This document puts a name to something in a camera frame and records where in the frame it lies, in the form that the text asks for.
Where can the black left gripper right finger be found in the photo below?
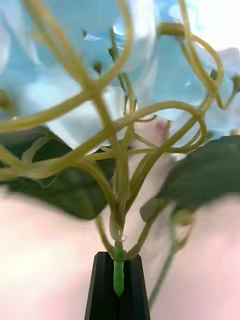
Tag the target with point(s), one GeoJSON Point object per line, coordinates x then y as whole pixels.
{"type": "Point", "coordinates": [135, 290]}

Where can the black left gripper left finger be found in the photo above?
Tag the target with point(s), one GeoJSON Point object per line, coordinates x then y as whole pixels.
{"type": "Point", "coordinates": [102, 287]}

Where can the pale blue flower green stem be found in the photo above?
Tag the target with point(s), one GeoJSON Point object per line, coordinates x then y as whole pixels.
{"type": "Point", "coordinates": [120, 175]}

